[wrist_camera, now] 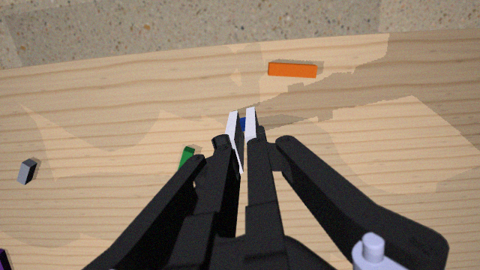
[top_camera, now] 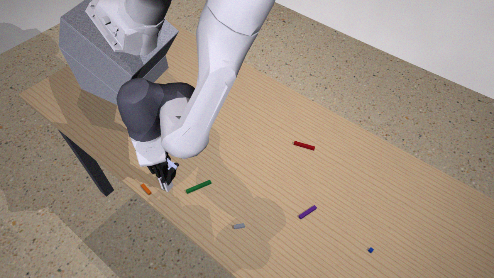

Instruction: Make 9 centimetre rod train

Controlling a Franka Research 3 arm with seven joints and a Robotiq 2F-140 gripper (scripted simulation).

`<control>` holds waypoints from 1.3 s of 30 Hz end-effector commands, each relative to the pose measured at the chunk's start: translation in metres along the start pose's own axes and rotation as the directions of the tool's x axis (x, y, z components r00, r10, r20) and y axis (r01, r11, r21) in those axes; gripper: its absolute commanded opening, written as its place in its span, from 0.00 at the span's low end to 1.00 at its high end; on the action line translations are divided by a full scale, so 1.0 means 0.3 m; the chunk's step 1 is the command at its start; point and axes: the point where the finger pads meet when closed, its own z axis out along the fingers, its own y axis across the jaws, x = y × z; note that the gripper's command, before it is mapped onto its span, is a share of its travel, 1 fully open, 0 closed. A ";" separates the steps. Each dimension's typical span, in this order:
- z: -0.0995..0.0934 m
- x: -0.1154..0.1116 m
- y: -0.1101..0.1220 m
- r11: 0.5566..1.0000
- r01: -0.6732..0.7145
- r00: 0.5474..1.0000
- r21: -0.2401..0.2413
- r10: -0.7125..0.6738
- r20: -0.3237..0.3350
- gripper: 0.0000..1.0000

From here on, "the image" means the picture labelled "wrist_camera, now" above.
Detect green rod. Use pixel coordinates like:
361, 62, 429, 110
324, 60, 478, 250
178, 146, 195, 169

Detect small blue block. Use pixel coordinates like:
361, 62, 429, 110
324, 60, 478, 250
240, 117, 246, 131

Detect orange rod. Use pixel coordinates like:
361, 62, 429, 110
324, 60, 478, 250
268, 62, 318, 78

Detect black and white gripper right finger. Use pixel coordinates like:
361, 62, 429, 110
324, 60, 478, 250
243, 106, 450, 270

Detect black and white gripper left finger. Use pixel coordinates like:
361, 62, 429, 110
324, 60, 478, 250
82, 110, 245, 270

